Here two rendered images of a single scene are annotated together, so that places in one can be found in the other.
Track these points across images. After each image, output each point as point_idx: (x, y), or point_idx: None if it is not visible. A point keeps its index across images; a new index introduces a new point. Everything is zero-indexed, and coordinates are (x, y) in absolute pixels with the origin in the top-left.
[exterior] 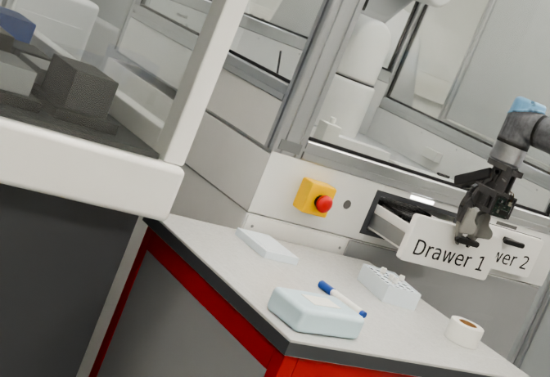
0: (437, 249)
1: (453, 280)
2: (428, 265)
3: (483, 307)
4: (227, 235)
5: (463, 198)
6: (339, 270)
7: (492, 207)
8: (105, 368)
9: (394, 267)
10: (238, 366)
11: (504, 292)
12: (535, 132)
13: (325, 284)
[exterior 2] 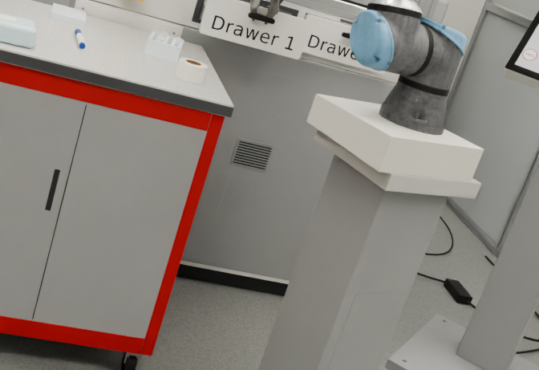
0: (237, 26)
1: (302, 72)
2: (231, 40)
3: None
4: (38, 6)
5: None
6: (139, 38)
7: None
8: None
9: (235, 55)
10: None
11: (363, 87)
12: None
13: (76, 30)
